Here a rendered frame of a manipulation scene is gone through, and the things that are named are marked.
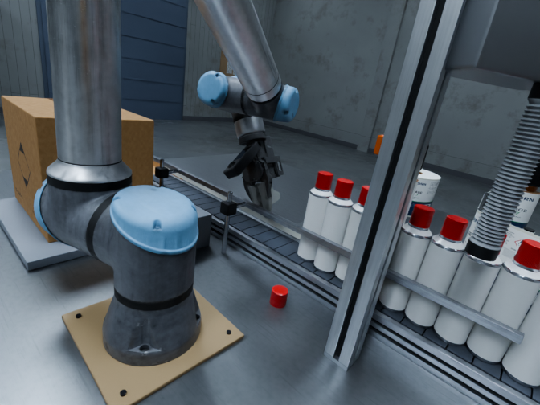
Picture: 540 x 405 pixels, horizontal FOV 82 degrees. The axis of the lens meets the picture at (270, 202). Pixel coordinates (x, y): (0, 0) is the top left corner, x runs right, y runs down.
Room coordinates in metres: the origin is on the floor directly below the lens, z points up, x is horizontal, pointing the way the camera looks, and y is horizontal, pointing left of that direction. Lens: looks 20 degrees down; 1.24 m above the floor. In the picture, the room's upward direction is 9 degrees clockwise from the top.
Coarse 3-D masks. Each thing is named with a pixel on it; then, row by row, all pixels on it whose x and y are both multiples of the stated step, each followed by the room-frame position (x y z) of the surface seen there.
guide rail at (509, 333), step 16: (192, 176) 0.87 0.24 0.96; (224, 192) 0.78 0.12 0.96; (256, 208) 0.70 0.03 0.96; (288, 224) 0.64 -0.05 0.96; (320, 240) 0.59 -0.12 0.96; (416, 288) 0.46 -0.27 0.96; (448, 304) 0.43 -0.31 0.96; (480, 320) 0.40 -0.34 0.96; (496, 320) 0.40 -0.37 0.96; (512, 336) 0.38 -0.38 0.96
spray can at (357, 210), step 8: (360, 200) 0.58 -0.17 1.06; (352, 208) 0.58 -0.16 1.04; (360, 208) 0.57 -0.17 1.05; (352, 216) 0.58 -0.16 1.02; (360, 216) 0.56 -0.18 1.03; (352, 224) 0.57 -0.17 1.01; (352, 232) 0.57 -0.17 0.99; (344, 240) 0.58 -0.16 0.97; (352, 240) 0.56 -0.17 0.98; (352, 248) 0.56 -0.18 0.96; (344, 256) 0.57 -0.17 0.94; (344, 264) 0.57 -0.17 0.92; (336, 272) 0.58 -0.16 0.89; (344, 272) 0.56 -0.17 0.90
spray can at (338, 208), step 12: (348, 180) 0.62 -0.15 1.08; (336, 192) 0.61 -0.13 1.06; (348, 192) 0.60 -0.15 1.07; (336, 204) 0.59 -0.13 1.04; (348, 204) 0.59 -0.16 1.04; (336, 216) 0.59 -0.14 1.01; (348, 216) 0.60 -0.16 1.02; (324, 228) 0.60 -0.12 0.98; (336, 228) 0.59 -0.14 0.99; (336, 240) 0.59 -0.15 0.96; (324, 252) 0.59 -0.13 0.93; (336, 252) 0.59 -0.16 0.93; (324, 264) 0.59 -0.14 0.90; (336, 264) 0.60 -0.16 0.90
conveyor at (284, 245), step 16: (192, 192) 0.95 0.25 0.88; (208, 208) 0.84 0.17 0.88; (240, 224) 0.77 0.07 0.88; (256, 224) 0.78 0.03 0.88; (256, 240) 0.69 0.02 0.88; (272, 240) 0.70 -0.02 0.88; (288, 240) 0.72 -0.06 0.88; (288, 256) 0.63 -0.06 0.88; (320, 272) 0.59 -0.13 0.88; (400, 320) 0.47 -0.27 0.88; (432, 336) 0.44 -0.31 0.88; (464, 352) 0.41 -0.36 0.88; (480, 368) 0.39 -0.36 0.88; (496, 368) 0.39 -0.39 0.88; (512, 384) 0.36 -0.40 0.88
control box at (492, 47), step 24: (480, 0) 0.37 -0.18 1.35; (504, 0) 0.35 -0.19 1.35; (528, 0) 0.36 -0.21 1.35; (480, 24) 0.36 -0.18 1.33; (504, 24) 0.36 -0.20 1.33; (528, 24) 0.36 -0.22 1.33; (456, 48) 0.38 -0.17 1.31; (480, 48) 0.35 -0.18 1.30; (504, 48) 0.36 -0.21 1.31; (528, 48) 0.37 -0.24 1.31; (456, 72) 0.40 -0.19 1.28; (480, 72) 0.37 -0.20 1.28; (504, 72) 0.36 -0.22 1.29; (528, 72) 0.37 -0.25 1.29
